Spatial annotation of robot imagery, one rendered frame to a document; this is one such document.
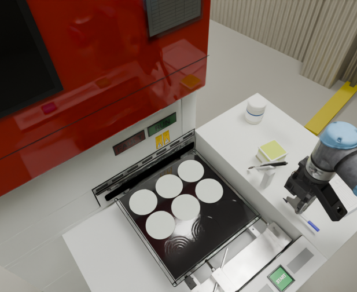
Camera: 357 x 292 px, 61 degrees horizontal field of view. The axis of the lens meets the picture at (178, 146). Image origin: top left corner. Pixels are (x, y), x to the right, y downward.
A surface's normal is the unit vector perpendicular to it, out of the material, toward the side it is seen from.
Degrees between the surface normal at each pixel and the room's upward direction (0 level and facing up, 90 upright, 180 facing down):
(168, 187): 1
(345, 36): 90
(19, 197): 90
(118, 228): 0
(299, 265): 0
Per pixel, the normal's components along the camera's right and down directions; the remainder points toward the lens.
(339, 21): -0.70, 0.58
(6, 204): 0.60, 0.62
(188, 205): -0.03, -0.61
